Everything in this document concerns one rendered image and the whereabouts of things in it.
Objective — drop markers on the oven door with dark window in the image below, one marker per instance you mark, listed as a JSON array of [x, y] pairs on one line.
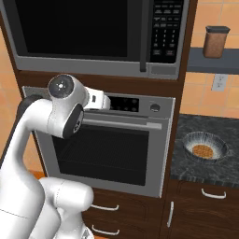
[[105, 152]]

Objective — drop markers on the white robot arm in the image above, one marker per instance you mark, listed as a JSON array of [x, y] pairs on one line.
[[37, 124]]

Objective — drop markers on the silver built-in oven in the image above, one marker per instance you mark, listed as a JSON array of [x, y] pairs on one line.
[[161, 109]]

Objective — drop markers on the silver black microwave oven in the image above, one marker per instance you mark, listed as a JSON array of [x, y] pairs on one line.
[[93, 67]]

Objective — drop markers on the white wall socket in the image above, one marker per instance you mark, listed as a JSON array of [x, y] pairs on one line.
[[219, 82]]

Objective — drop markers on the tall dark wooden cabinet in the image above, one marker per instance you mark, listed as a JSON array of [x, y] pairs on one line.
[[182, 93]]

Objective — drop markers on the grey ribbed bowl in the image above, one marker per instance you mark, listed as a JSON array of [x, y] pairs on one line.
[[217, 146]]

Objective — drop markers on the brown jar with black lid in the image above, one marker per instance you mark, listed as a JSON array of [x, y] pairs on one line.
[[215, 43]]

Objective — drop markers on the dark wooden drawer front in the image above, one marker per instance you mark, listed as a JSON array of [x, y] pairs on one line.
[[140, 205], [140, 230], [193, 194]]

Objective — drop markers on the silver oven knob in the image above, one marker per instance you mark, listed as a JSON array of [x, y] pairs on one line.
[[155, 108]]

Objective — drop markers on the dark wooden cupboard door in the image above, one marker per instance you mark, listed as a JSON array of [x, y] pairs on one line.
[[202, 222]]

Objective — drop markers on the black microwave door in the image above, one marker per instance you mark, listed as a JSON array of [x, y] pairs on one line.
[[74, 28]]

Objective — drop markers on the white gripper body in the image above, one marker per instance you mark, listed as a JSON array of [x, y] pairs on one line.
[[106, 103]]

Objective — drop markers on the brown round waffle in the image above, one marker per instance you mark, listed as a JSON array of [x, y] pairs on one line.
[[203, 151]]

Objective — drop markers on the grey wall shelf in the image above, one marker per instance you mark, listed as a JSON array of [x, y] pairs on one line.
[[202, 62]]

